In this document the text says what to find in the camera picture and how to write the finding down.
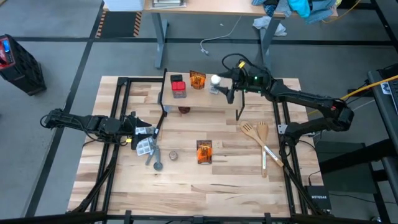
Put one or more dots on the wooden desk with grey legs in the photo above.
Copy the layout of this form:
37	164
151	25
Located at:
217	6

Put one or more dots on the teal cloth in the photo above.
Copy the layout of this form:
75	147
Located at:
300	7

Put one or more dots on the grey measuring spoon set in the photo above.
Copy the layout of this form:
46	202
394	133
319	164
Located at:
158	165

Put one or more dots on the red apple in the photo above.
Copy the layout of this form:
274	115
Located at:
184	110

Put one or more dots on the white-lid seasoning jar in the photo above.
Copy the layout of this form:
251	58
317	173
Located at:
215	80

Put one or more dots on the silver metal bracket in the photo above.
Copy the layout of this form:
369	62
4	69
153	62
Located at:
282	128

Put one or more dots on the orange taco seasoning packet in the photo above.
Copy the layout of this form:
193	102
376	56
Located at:
204	152
197	80

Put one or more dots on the black equipment stand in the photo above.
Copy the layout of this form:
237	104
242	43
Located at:
342	155

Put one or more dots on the black Netgear switch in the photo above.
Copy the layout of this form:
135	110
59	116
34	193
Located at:
318	197

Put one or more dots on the wooden spork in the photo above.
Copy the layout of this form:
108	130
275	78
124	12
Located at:
263	129

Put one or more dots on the black aluminium table frame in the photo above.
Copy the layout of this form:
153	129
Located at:
143	79

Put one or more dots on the blue cloth pile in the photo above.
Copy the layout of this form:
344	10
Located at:
320	9

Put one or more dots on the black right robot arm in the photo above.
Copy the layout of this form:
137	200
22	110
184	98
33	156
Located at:
311	99

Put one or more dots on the red-lid smoked paprika tin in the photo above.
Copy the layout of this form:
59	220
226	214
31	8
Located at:
178	87

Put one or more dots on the dark green spice tin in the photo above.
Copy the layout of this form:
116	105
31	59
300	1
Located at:
176	77

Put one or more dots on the black hazard-striped mat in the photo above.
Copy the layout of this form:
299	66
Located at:
119	25

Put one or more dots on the white cloth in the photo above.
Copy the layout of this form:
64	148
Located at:
267	23

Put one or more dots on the white ice cube tray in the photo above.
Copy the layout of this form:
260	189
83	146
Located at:
143	147

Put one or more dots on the wooden slotted spatula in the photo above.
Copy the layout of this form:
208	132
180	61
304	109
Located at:
247	127

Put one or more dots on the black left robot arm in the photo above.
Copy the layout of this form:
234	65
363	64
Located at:
77	121

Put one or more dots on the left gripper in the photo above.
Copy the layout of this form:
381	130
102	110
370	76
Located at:
129	127

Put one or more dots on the black side desk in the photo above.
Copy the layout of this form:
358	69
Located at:
385	124

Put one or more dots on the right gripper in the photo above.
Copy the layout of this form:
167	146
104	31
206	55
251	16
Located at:
255	81

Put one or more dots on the red and black case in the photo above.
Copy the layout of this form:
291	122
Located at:
25	71

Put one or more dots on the wooden shelf with black frame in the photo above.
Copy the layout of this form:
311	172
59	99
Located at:
199	99

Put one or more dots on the white cabinet box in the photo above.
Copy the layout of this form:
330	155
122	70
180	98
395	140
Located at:
124	4

